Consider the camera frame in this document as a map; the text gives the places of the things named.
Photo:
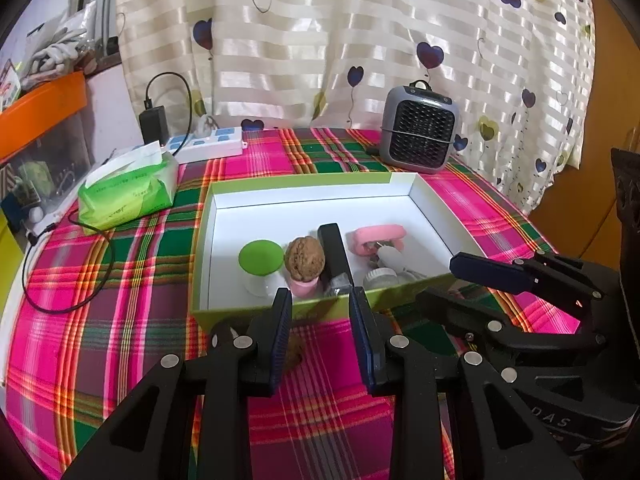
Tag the white blue power strip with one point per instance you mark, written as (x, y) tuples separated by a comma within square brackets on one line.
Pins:
[(210, 146)]

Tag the green white cardboard box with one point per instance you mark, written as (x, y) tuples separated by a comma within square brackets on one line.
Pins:
[(310, 205)]

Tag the colourful packets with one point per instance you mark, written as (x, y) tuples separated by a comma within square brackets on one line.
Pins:
[(9, 85)]

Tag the small grey heater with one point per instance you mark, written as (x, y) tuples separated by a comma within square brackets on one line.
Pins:
[(419, 132)]

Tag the black charger adapter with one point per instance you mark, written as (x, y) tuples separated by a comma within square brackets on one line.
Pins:
[(153, 125)]

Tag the green-lidded white jar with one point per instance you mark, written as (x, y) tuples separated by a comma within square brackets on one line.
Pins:
[(260, 259)]

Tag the clear storage box orange lid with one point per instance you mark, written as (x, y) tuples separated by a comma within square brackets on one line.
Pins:
[(45, 105)]

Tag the yellow green box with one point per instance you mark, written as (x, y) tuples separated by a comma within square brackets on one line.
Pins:
[(4, 260)]

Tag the white cotton gloves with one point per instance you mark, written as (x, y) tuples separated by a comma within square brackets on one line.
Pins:
[(55, 45)]

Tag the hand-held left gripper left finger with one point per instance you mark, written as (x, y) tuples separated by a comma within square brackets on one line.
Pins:
[(282, 340)]

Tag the black rectangular device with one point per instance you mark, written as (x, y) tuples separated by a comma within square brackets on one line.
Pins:
[(334, 255)]

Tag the white cylindrical tube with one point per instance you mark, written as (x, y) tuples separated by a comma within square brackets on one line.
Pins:
[(397, 260)]

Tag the small pink cup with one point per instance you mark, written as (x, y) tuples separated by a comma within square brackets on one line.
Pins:
[(304, 287)]

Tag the grey window frame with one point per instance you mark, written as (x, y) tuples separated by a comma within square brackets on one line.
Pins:
[(95, 0)]

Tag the white plug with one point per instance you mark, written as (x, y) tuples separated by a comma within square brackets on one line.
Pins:
[(206, 125)]

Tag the small blue box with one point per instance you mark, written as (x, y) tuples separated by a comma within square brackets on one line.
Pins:
[(12, 212)]

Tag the striped heart print curtain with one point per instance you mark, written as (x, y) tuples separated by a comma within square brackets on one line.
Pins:
[(350, 35)]

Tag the pink green plaid tablecloth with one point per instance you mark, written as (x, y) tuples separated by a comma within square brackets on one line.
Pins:
[(125, 280)]

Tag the small white round jar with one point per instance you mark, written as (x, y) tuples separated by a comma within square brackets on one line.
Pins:
[(381, 280)]

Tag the brown wooden door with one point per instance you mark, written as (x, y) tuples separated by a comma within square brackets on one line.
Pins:
[(600, 125)]

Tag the green tissue pack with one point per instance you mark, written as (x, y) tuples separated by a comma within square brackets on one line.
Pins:
[(127, 192)]

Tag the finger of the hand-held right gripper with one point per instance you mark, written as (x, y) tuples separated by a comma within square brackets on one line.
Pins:
[(465, 316), (485, 272)]

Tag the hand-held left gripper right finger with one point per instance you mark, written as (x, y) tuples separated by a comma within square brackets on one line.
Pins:
[(362, 340)]

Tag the brown walnut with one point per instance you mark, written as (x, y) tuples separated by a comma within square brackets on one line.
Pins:
[(304, 259), (296, 351)]

